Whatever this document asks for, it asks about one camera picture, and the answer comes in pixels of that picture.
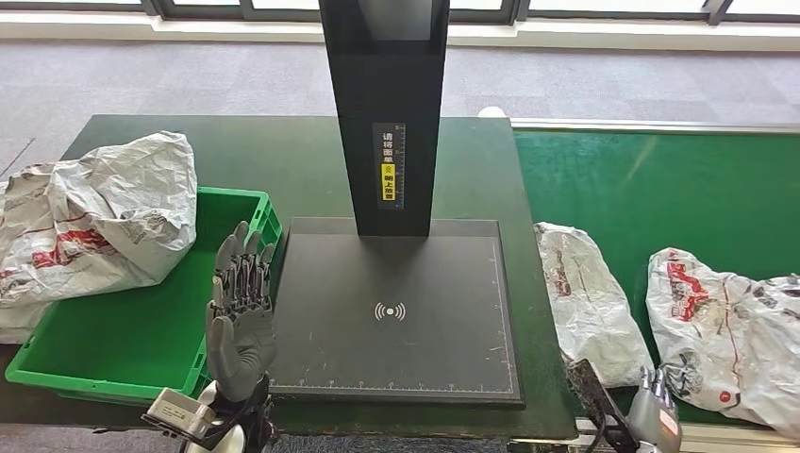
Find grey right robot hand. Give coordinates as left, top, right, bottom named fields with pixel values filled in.
left=627, top=365, right=684, bottom=453

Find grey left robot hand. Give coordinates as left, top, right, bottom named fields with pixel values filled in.
left=205, top=220, right=278, bottom=405

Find grey parcel bag red logo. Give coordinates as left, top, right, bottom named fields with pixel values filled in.
left=645, top=247, right=800, bottom=439
left=0, top=129, right=199, bottom=309

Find grey parcel bag brown stains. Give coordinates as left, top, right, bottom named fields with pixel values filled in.
left=532, top=222, right=656, bottom=389

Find green conveyor belt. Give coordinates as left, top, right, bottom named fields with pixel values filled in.
left=513, top=127, right=800, bottom=429

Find green plastic crate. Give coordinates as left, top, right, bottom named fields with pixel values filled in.
left=5, top=186, right=284, bottom=408

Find dark green table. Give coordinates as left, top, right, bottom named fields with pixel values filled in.
left=0, top=114, right=579, bottom=442

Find black yellow label sticker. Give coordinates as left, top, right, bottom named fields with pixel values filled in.
left=373, top=122, right=408, bottom=211

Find white window sill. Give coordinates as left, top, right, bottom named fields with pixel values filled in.
left=0, top=13, right=800, bottom=57

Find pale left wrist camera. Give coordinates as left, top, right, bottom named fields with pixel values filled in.
left=141, top=387, right=220, bottom=444

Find aluminium conveyor frame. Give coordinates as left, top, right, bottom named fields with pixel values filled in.
left=508, top=117, right=800, bottom=453

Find dark window frame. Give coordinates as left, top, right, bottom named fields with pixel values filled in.
left=0, top=0, right=800, bottom=29

